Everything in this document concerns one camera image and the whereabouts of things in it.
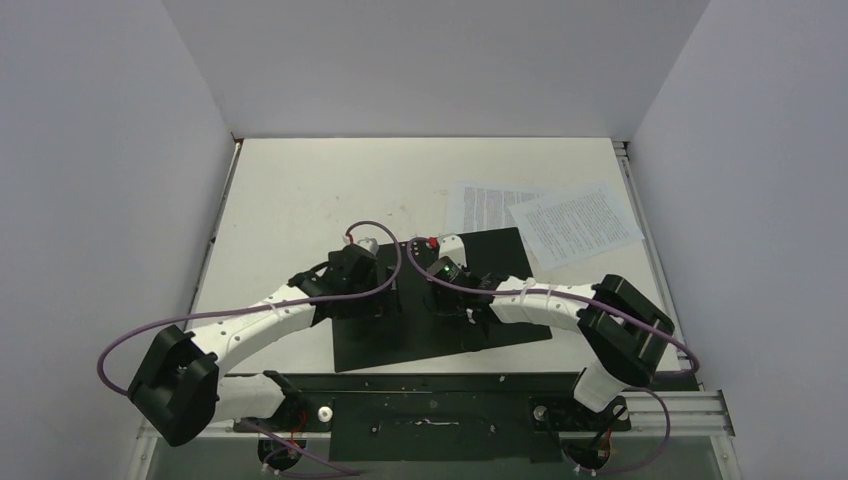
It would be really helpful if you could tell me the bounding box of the grey and black folder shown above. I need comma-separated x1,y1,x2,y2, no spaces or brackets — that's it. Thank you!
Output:
332,227,553,373

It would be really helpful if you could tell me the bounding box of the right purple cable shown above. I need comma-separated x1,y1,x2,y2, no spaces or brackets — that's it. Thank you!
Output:
405,237,702,379

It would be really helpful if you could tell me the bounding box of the purple cable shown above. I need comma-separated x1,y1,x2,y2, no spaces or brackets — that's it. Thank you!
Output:
405,237,702,379
96,221,404,399

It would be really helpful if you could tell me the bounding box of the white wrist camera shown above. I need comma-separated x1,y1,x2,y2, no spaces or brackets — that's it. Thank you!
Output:
343,233,380,256
427,234,468,267

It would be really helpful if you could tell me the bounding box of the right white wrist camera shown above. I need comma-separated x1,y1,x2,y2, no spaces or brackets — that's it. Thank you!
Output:
427,234,468,267

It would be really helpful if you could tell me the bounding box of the printed paper sheet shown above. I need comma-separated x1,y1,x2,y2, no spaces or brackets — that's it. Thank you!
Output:
508,183,644,270
444,182,552,234

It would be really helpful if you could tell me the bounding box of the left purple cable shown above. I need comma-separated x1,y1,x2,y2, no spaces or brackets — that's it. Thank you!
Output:
96,221,404,399

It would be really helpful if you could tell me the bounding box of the right printed paper sheet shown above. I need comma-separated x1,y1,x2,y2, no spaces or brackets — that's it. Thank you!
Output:
508,183,644,270

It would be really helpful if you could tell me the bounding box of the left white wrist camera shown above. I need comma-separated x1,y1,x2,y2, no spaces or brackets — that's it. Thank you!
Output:
343,233,380,256

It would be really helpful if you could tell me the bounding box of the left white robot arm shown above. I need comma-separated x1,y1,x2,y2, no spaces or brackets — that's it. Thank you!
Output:
128,238,402,446

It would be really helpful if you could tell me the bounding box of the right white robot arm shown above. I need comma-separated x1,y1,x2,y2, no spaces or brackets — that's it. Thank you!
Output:
419,256,675,429

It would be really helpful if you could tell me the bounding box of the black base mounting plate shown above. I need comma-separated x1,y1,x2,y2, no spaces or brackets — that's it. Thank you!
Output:
236,374,647,467

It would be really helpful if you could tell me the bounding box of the aluminium frame rail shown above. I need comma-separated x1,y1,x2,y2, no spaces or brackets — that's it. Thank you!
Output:
128,391,741,479

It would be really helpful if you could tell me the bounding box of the left printed paper sheet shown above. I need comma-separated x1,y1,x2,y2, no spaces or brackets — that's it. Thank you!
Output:
444,182,552,234

